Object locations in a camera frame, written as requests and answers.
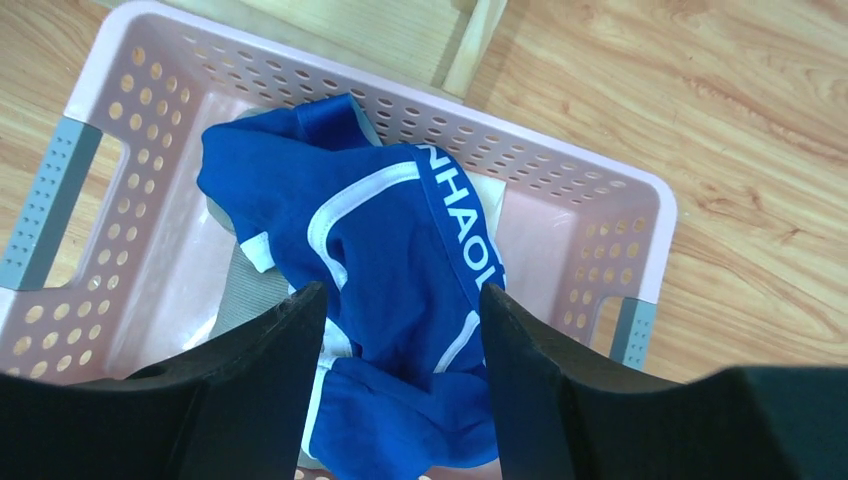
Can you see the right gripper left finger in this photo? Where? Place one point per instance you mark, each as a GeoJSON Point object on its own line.
{"type": "Point", "coordinates": [232, 408]}

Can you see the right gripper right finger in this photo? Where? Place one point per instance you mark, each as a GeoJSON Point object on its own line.
{"type": "Point", "coordinates": [564, 411]}

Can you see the blue underwear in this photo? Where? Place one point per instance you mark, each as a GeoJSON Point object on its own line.
{"type": "Point", "coordinates": [398, 235]}

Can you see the pink plastic basket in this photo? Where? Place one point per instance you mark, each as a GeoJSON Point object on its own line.
{"type": "Point", "coordinates": [115, 263]}

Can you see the wooden clothes rack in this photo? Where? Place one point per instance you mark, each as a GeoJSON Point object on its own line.
{"type": "Point", "coordinates": [207, 58]}

